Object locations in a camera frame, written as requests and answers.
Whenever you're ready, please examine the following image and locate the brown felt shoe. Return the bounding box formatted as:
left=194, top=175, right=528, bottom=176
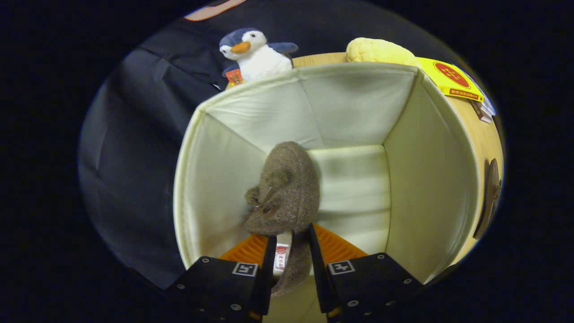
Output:
left=244, top=141, right=321, bottom=297
left=473, top=158, right=503, bottom=240

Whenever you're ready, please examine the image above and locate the penguin plush toy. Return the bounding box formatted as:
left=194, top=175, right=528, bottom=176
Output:
left=219, top=28, right=299, bottom=86

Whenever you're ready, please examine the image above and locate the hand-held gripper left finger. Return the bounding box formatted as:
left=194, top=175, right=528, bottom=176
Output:
left=168, top=233, right=278, bottom=323

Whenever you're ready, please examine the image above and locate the yellow book with red circle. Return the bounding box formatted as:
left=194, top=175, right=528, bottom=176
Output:
left=415, top=57, right=485, bottom=103

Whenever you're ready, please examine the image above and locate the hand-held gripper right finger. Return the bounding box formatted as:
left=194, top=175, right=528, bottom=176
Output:
left=307, top=223, right=422, bottom=322

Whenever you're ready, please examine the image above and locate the beige fabric storage box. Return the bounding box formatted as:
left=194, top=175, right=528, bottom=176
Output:
left=173, top=62, right=483, bottom=323

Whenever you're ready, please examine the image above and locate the yellow plush bread toy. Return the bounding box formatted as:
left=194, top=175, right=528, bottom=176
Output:
left=345, top=37, right=422, bottom=68

